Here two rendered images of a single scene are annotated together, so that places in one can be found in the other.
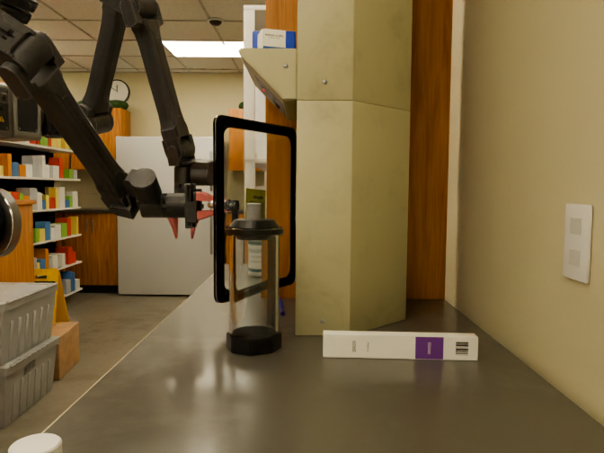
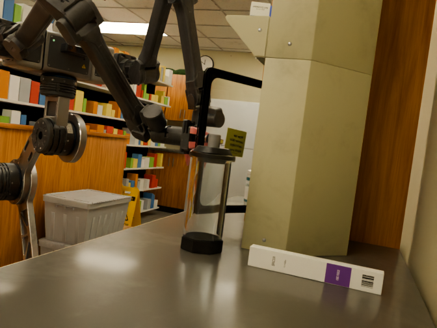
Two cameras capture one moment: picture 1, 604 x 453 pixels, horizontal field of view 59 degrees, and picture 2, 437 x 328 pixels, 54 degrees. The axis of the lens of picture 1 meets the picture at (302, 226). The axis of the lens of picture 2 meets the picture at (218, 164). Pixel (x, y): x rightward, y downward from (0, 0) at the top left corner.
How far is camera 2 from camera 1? 0.23 m
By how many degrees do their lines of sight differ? 17
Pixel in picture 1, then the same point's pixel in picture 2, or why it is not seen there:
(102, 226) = (179, 164)
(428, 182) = (396, 142)
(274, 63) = (251, 27)
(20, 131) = (95, 76)
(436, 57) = (416, 34)
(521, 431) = not seen: outside the picture
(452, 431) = not seen: outside the picture
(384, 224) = (332, 168)
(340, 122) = (298, 77)
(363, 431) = (226, 317)
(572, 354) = not seen: outside the picture
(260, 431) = (148, 297)
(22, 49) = (73, 10)
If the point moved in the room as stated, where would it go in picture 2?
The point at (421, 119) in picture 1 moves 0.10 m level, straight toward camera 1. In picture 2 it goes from (396, 87) to (391, 81)
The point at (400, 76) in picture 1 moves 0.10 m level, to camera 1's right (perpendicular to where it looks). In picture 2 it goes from (364, 44) to (407, 46)
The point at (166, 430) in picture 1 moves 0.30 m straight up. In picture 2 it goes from (86, 281) to (106, 99)
